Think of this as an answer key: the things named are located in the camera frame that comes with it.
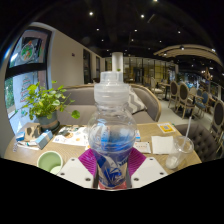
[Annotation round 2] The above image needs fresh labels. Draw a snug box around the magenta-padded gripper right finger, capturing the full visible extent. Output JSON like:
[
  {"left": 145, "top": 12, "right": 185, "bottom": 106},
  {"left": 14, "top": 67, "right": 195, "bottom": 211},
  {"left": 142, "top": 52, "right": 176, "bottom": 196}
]
[{"left": 125, "top": 147, "right": 169, "bottom": 190}]

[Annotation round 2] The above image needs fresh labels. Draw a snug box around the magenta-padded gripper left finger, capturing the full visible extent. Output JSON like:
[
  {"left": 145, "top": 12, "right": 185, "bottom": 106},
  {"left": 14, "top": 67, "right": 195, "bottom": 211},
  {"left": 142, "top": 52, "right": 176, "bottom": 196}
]
[{"left": 56, "top": 148, "right": 99, "bottom": 190}]

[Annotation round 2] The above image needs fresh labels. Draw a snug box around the clear blue-labelled water bottle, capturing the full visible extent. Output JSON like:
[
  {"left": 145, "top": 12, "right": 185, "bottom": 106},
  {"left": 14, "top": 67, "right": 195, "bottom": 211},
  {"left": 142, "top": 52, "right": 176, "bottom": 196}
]
[{"left": 87, "top": 70, "right": 138, "bottom": 191}]

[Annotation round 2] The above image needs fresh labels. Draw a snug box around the light green mug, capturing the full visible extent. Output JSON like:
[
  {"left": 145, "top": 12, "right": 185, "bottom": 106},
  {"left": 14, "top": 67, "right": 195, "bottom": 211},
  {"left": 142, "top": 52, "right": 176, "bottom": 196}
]
[{"left": 36, "top": 150, "right": 64, "bottom": 176}]

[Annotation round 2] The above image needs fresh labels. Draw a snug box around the white paper napkin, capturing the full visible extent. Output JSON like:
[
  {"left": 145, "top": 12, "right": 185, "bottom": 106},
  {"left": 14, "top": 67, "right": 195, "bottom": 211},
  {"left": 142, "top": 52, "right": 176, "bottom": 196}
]
[{"left": 150, "top": 135, "right": 175, "bottom": 155}]

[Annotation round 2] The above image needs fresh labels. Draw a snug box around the clear plastic cup with straw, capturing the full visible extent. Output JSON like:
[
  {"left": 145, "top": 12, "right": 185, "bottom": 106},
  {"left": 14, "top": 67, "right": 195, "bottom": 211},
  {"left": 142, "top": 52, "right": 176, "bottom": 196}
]
[{"left": 165, "top": 116, "right": 195, "bottom": 170}]

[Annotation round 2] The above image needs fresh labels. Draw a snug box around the small teal box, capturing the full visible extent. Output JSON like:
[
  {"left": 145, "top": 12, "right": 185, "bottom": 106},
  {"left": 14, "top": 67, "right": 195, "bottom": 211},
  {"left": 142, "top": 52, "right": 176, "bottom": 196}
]
[{"left": 34, "top": 129, "right": 54, "bottom": 150}]

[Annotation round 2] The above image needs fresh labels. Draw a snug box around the yellow square table sign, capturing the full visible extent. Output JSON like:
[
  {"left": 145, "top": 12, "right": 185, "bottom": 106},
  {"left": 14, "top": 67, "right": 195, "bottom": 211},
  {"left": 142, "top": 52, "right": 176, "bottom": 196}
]
[{"left": 156, "top": 122, "right": 177, "bottom": 134}]

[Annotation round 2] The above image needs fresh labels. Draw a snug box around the white green tube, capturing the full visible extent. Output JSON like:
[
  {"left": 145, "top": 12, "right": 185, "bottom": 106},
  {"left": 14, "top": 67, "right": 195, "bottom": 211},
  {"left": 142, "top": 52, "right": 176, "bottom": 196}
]
[{"left": 16, "top": 141, "right": 39, "bottom": 149}]

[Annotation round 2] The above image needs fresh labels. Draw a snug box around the dark grey tufted chair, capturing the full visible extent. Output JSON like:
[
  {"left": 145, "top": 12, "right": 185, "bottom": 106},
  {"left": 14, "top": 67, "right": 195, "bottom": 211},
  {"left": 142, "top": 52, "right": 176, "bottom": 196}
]
[{"left": 174, "top": 123, "right": 219, "bottom": 163}]

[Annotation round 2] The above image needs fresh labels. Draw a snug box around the grey curved sofa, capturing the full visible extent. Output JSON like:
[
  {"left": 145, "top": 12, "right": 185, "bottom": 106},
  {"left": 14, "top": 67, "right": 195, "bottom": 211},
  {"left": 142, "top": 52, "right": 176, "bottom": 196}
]
[{"left": 54, "top": 83, "right": 163, "bottom": 126}]

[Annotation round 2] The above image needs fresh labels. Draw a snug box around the green potted plant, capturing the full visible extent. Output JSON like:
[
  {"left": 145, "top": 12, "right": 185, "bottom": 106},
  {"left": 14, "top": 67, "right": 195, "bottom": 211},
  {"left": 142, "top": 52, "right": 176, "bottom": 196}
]
[{"left": 21, "top": 80, "right": 81, "bottom": 133}]

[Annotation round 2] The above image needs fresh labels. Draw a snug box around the group of dining chairs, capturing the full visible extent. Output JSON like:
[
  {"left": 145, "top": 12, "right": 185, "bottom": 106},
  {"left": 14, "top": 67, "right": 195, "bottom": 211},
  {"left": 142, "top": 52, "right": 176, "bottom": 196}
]
[{"left": 146, "top": 76, "right": 224, "bottom": 148}]

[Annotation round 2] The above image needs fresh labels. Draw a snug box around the white round column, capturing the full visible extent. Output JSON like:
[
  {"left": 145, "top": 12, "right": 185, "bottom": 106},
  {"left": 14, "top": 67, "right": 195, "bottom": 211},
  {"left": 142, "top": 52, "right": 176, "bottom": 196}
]
[{"left": 111, "top": 51, "right": 124, "bottom": 73}]

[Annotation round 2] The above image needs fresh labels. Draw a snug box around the window with festive decals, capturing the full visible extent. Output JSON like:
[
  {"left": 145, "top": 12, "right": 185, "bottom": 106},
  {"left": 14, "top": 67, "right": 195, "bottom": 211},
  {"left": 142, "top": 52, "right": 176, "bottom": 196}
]
[{"left": 3, "top": 28, "right": 53, "bottom": 131}]

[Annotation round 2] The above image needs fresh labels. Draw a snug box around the group of ceiling lights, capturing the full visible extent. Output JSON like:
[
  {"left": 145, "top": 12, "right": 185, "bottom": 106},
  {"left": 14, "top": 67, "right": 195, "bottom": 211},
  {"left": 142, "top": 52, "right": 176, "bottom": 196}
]
[{"left": 88, "top": 0, "right": 218, "bottom": 54}]

